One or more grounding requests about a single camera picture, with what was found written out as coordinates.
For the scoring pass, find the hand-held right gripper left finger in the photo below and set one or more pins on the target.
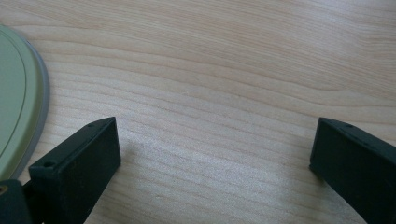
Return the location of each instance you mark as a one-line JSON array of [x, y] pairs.
[[74, 174]]

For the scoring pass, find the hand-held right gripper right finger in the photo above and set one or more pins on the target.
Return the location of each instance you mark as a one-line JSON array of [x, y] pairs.
[[358, 168]]

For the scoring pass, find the green round plate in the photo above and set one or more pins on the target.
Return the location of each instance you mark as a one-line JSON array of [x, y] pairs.
[[15, 102]]

